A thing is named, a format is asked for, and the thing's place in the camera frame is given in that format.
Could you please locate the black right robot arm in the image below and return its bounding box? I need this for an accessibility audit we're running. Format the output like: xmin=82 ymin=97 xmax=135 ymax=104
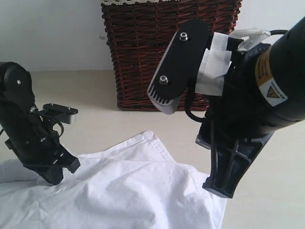
xmin=196 ymin=20 xmax=305 ymax=198

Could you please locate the dark red wicker basket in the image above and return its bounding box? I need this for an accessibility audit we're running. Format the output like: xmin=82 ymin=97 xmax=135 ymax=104
xmin=101 ymin=0 xmax=242 ymax=111

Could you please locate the white t-shirt red print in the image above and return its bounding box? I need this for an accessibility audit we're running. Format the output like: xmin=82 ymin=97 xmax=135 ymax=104
xmin=0 ymin=131 xmax=226 ymax=229

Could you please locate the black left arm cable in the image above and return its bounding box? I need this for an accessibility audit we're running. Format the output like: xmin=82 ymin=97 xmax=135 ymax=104
xmin=30 ymin=107 xmax=65 ymax=139

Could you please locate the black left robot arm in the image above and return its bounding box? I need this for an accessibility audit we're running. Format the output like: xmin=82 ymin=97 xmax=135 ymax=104
xmin=0 ymin=62 xmax=80 ymax=185

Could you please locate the white tape camera mount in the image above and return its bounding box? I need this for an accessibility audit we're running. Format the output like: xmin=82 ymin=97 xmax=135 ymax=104
xmin=195 ymin=28 xmax=271 ymax=96

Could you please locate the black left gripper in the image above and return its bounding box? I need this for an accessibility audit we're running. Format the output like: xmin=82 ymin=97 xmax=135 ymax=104
xmin=0 ymin=95 xmax=81 ymax=185

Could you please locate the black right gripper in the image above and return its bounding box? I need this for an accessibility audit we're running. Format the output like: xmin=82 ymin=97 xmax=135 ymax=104
xmin=195 ymin=42 xmax=288 ymax=150

